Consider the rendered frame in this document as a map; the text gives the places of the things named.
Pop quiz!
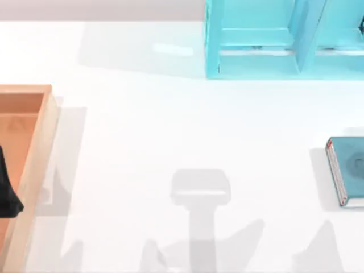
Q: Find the salmon-coloured shallow box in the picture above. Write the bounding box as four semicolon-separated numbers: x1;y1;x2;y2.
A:
0;84;59;273

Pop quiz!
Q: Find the teal book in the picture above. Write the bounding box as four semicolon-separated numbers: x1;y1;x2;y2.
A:
325;136;364;209

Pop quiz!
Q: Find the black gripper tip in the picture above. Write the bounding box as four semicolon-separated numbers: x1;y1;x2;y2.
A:
0;145;24;220

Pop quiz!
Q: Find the light blue rack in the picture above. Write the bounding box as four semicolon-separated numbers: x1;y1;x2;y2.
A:
203;0;364;81

